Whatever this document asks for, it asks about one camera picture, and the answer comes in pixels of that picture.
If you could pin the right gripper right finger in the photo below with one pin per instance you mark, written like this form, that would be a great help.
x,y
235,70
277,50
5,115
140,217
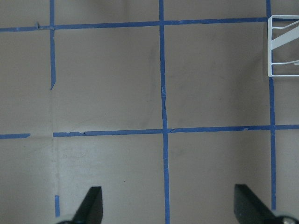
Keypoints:
x,y
249,209

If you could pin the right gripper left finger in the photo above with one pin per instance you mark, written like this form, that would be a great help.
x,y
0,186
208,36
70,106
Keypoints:
x,y
90,210

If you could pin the white wire cup rack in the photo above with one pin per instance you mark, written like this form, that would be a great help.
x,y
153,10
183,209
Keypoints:
x,y
283,46

